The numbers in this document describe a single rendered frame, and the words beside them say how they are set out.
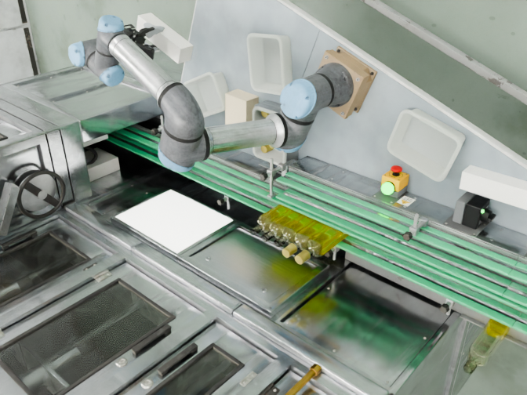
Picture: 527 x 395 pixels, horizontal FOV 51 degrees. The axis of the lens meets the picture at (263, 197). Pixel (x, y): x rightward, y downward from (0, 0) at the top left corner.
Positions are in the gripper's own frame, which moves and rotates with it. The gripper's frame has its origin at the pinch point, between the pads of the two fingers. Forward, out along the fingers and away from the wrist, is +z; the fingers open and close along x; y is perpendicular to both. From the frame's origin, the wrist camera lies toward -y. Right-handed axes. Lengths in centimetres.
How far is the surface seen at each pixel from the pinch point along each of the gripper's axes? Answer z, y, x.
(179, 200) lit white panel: 6, -20, 71
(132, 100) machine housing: 15, 28, 52
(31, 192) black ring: -44, 15, 70
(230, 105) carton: 26.8, -18.0, 27.2
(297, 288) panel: -7, -93, 44
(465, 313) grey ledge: 21, -139, 29
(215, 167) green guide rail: 17, -26, 52
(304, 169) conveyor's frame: 23, -63, 26
